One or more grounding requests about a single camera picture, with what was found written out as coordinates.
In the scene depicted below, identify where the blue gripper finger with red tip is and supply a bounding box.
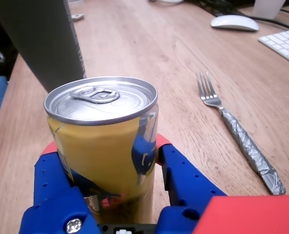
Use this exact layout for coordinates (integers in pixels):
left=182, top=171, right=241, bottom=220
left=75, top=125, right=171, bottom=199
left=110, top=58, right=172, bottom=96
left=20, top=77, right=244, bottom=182
left=19, top=142, right=98, bottom=234
left=155, top=134, right=227, bottom=234

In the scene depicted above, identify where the yellow Red Bull can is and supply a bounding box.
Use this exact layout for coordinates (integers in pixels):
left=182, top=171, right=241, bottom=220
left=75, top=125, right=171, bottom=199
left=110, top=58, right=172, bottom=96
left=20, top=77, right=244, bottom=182
left=43, top=76, right=159, bottom=224

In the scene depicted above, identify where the dark grey tall cup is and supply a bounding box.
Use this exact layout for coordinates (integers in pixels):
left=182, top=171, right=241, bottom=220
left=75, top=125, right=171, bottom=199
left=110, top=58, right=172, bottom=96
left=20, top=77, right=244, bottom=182
left=0, top=0, right=87, bottom=93

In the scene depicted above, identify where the black object with metal bolts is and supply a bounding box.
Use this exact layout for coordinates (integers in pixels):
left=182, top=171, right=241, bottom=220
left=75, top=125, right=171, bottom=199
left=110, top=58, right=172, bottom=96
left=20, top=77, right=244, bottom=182
left=0, top=4, right=19, bottom=79

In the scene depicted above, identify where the white computer mouse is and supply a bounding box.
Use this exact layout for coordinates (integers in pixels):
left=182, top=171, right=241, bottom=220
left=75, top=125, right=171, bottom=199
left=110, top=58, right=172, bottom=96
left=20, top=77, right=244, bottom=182
left=210, top=15, right=260, bottom=32

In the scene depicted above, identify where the white keyboard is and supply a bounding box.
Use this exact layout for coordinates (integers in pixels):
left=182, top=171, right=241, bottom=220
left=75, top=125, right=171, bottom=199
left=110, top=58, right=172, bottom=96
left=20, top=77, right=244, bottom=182
left=258, top=29, right=289, bottom=68

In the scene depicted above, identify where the white paper cup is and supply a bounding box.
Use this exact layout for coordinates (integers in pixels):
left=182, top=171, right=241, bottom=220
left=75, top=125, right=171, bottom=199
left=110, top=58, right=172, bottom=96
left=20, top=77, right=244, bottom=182
left=252, top=0, right=287, bottom=20

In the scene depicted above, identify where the fork with duct-taped handle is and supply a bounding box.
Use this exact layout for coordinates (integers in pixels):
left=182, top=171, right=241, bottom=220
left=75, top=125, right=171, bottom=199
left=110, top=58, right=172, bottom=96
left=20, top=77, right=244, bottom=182
left=196, top=71, right=287, bottom=195

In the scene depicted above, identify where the black cable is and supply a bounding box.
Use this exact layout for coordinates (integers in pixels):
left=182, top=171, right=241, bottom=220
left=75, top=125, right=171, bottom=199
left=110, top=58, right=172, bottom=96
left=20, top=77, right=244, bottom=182
left=244, top=14, right=289, bottom=30

